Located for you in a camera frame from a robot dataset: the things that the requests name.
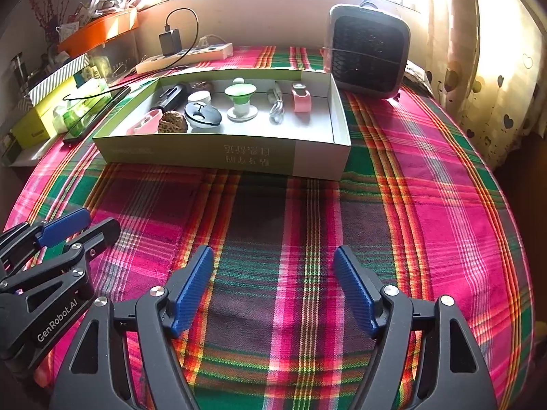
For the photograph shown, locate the green mushroom-shaped holder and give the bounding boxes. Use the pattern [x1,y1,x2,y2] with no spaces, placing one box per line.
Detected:
[224,77,257,109]

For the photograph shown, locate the black charger adapter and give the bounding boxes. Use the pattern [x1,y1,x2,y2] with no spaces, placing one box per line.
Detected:
[159,29,182,56]

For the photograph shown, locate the white usb cable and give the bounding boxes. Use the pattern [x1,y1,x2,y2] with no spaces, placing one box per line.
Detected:
[267,82,287,124]

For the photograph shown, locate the white power strip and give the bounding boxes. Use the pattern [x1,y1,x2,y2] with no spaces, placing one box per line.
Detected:
[135,43,234,74]

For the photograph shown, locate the pink loop clip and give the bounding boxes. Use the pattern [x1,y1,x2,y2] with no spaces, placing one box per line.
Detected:
[127,110,163,134]

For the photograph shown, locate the green tissue pack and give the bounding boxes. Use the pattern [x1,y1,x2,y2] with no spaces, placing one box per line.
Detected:
[53,81,112,134]

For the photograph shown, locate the black charger cable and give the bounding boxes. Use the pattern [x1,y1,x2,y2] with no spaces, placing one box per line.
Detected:
[164,8,200,58]

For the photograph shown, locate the green and white cardboard box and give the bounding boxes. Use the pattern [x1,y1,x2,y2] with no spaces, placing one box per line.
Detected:
[92,67,352,180]

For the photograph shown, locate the yellow box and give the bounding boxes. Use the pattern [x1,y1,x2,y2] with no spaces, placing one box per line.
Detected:
[11,94,65,146]

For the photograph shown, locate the thin black cable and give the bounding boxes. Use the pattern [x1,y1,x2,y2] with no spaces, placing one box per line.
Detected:
[64,85,112,103]

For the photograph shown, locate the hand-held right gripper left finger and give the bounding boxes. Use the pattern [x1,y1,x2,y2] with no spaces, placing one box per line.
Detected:
[48,245,215,410]

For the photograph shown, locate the plaid tablecloth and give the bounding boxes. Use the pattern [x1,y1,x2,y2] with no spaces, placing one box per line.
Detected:
[4,45,535,410]

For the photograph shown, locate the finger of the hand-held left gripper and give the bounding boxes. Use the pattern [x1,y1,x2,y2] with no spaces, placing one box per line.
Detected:
[0,207,90,265]
[0,217,121,296]

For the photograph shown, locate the black battery case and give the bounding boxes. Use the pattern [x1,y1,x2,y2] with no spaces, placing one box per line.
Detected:
[150,82,191,109]

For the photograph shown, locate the striped box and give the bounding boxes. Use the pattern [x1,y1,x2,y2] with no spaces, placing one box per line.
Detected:
[23,55,88,105]

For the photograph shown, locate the dried flower branches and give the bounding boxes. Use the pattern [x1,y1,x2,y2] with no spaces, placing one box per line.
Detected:
[28,0,61,47]

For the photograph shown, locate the heart print curtain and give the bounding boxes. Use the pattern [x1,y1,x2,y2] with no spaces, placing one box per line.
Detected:
[427,0,547,167]

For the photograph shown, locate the pink holder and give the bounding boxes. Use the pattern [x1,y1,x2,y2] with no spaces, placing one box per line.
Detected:
[291,82,313,113]

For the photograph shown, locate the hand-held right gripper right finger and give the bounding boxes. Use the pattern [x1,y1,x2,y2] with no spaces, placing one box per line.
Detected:
[333,245,498,410]

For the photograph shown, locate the orange tray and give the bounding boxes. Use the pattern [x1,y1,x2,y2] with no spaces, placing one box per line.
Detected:
[57,7,139,57]

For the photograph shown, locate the black round disc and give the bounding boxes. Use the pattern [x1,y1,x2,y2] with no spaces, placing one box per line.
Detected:
[184,101,223,132]

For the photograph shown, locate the grey fan heater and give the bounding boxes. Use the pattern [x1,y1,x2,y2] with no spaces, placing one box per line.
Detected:
[322,3,412,101]

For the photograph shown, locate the dark glass jar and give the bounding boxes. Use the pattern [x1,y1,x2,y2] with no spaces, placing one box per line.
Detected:
[11,53,26,90]

